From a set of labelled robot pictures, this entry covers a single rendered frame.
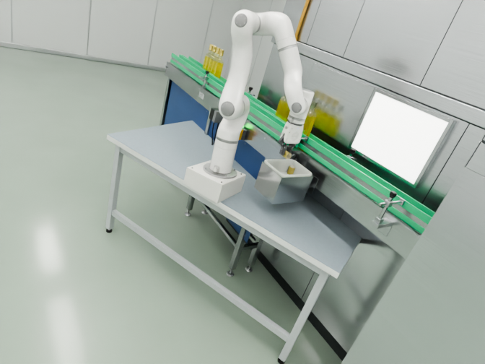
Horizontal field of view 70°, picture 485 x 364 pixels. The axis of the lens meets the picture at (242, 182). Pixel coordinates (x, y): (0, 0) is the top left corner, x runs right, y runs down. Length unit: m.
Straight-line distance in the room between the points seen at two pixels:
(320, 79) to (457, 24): 0.73
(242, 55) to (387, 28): 0.75
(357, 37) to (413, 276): 1.27
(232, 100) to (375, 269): 1.15
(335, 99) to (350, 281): 1.04
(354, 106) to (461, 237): 0.94
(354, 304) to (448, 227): 0.95
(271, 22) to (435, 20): 0.73
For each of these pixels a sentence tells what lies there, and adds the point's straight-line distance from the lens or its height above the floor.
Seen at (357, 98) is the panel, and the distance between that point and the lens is 2.00.
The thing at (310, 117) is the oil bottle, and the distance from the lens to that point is 2.01.
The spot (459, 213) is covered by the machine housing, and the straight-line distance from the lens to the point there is 1.36.
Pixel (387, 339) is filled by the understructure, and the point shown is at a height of 0.68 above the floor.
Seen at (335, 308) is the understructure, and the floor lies 0.27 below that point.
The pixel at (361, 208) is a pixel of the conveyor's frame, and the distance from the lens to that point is 1.75.
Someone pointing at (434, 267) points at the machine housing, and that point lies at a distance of 1.43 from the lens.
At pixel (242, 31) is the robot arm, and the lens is 1.67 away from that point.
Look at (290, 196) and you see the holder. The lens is 1.82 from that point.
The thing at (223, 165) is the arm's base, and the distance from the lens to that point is 1.82.
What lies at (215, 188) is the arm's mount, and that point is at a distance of 1.78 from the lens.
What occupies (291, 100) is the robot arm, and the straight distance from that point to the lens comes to 1.61.
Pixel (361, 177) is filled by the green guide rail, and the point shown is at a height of 1.11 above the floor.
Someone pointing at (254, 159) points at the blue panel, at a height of 0.86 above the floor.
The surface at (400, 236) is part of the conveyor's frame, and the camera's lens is 1.66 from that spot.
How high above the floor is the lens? 1.66
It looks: 26 degrees down
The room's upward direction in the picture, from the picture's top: 18 degrees clockwise
